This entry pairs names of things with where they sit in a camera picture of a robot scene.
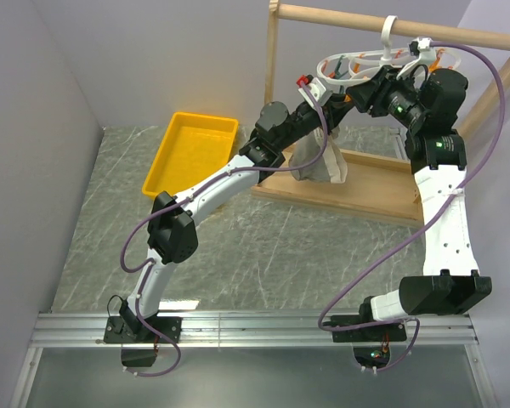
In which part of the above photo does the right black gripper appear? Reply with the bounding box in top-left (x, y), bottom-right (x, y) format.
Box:
top-left (343, 65), bottom-right (426, 130)

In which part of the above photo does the grey underwear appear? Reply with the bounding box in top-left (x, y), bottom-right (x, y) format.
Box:
top-left (288, 127), bottom-right (348, 184)

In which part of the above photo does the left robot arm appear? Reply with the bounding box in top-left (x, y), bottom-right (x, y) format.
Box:
top-left (119, 94), bottom-right (353, 343)

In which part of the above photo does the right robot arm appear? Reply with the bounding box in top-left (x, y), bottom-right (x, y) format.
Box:
top-left (346, 66), bottom-right (492, 340)

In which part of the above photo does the white round clip hanger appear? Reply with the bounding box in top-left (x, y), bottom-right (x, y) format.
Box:
top-left (316, 15), bottom-right (462, 88)

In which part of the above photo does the teal clothespin front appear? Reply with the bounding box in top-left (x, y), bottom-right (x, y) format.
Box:
top-left (328, 56), bottom-right (349, 80)

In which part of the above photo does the wooden hanging rack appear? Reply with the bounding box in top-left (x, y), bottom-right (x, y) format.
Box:
top-left (252, 1), bottom-right (510, 227)

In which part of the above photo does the yellow plastic tray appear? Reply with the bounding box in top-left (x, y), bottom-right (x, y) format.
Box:
top-left (141, 112), bottom-right (239, 199)

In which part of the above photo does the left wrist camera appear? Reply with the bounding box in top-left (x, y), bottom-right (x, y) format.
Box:
top-left (296, 75), bottom-right (332, 107)

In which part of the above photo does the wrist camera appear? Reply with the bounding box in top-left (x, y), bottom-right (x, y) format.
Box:
top-left (296, 75), bottom-right (332, 107)
top-left (397, 37), bottom-right (437, 79)

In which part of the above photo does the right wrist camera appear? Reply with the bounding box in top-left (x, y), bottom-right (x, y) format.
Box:
top-left (397, 37), bottom-right (437, 79)

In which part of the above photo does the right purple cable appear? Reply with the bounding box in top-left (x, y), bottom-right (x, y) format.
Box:
top-left (317, 42), bottom-right (507, 375)

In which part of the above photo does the purple cable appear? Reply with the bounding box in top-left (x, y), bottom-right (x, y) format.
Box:
top-left (119, 84), bottom-right (329, 378)
top-left (317, 42), bottom-right (507, 375)

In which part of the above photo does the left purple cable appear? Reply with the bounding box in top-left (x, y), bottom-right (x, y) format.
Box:
top-left (119, 84), bottom-right (329, 378)

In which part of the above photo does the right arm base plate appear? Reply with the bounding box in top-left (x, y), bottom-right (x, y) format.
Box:
top-left (323, 314), bottom-right (407, 343)

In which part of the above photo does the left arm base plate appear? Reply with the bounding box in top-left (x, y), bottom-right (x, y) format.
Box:
top-left (103, 314), bottom-right (183, 344)

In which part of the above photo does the aluminium mounting rail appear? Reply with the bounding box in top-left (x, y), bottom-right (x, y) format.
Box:
top-left (29, 310), bottom-right (478, 349)

